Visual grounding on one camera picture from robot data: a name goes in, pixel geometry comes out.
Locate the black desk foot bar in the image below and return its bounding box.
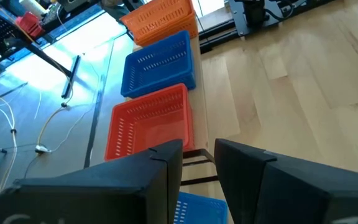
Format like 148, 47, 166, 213
60, 55, 81, 100

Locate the black desk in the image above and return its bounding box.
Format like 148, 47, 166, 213
0, 0, 105, 78

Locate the white power plug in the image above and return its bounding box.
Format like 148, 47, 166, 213
35, 144, 52, 154

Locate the red storage bin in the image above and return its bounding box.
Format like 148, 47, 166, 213
15, 11, 45, 39

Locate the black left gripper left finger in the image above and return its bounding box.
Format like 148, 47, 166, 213
0, 139, 185, 224

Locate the white paper roll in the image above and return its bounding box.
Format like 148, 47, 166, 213
19, 0, 48, 18

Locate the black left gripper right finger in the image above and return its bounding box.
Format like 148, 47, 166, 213
213, 138, 358, 224

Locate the yellowish floor cable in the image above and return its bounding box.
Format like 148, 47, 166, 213
37, 55, 74, 147

